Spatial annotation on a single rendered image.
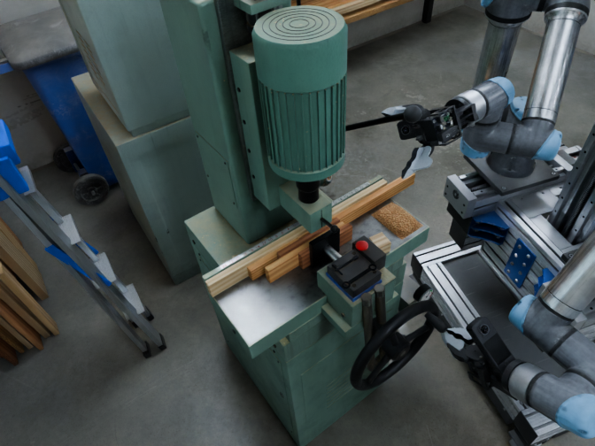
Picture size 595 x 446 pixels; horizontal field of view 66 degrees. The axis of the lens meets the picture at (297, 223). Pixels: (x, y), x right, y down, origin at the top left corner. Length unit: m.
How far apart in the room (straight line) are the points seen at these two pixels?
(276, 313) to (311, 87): 0.55
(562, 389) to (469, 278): 1.20
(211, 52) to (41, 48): 1.60
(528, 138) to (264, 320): 0.76
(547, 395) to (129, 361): 1.73
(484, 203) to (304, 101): 0.96
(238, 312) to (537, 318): 0.66
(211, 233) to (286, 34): 0.79
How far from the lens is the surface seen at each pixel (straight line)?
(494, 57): 1.46
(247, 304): 1.16
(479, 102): 1.12
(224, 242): 1.44
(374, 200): 1.34
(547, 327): 1.04
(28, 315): 2.36
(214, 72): 1.05
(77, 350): 2.39
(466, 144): 1.23
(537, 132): 1.23
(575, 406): 0.97
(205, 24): 1.01
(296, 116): 0.90
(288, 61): 0.84
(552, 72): 1.28
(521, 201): 1.74
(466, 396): 2.08
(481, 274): 2.16
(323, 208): 1.12
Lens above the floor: 1.85
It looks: 46 degrees down
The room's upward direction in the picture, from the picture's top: 5 degrees counter-clockwise
